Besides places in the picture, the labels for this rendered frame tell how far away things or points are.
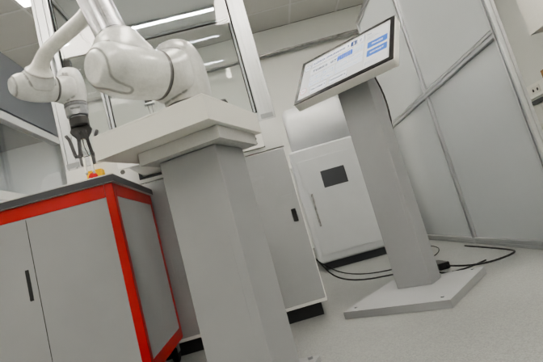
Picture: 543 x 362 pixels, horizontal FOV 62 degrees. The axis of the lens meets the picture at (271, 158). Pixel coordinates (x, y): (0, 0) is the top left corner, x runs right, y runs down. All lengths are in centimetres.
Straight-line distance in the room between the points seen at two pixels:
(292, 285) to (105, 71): 129
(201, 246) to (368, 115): 105
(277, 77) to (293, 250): 372
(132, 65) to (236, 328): 79
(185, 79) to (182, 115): 21
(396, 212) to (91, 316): 126
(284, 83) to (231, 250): 440
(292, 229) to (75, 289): 98
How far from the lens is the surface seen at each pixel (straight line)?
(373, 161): 207
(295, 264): 214
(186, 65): 146
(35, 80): 193
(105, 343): 166
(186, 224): 139
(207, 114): 123
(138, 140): 133
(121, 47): 136
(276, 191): 214
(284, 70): 565
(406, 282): 211
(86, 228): 164
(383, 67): 196
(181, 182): 139
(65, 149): 235
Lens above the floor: 44
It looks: 8 degrees up
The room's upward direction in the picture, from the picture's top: 16 degrees counter-clockwise
